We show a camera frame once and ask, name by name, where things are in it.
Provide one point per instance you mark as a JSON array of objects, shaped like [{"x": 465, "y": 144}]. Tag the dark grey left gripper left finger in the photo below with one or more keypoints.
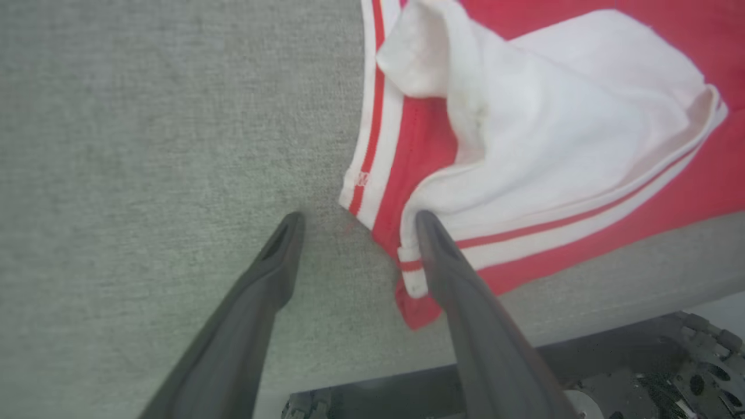
[{"x": 233, "y": 337}]

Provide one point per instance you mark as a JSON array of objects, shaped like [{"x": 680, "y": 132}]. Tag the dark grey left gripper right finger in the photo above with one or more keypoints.
[{"x": 483, "y": 349}]

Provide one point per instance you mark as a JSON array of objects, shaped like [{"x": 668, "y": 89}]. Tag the red and white garment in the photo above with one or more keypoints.
[{"x": 553, "y": 116}]

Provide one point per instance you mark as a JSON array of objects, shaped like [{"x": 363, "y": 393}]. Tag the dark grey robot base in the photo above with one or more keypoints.
[{"x": 605, "y": 361}]

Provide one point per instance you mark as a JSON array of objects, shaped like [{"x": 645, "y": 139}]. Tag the grey fabric sofa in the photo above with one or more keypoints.
[{"x": 163, "y": 174}]

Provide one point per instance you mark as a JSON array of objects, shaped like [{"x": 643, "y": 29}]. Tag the perforated metal bracket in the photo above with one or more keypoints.
[{"x": 713, "y": 366}]

